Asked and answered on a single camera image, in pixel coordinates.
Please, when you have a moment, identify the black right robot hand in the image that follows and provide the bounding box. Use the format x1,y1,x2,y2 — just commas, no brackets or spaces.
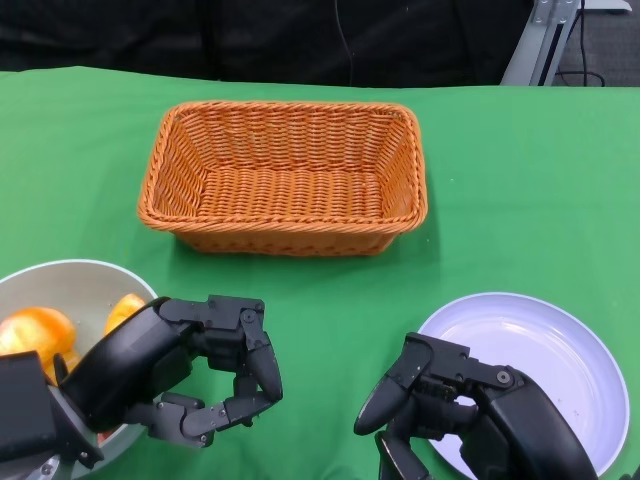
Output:
353,331,601,480

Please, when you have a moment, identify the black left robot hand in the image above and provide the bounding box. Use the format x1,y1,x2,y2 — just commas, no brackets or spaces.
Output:
58,293,285,449

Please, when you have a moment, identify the grey-green bowl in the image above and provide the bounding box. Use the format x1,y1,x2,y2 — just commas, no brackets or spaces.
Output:
0,258,160,479

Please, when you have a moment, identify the orange striped bread roll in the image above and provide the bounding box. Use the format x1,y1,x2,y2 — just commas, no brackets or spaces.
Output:
103,293,149,337
0,306,78,374

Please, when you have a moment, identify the orange wicker basket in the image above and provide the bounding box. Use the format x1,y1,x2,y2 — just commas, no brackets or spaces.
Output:
135,100,429,257

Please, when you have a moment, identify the green tablecloth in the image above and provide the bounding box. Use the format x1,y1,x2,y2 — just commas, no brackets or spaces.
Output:
0,64,640,480

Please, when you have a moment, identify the black backdrop cloth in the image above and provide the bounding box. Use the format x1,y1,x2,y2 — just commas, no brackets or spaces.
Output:
0,0,531,86

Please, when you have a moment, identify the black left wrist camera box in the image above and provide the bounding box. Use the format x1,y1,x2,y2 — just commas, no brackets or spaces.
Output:
0,349,59,459

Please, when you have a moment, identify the aluminium frame stand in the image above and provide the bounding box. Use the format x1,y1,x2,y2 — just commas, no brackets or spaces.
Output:
499,0,586,86

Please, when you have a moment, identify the thin black hanging cable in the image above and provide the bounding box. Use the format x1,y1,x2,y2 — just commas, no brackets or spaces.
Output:
331,0,357,84

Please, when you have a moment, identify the black floor cable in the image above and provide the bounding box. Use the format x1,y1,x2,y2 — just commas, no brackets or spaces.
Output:
554,0,607,87

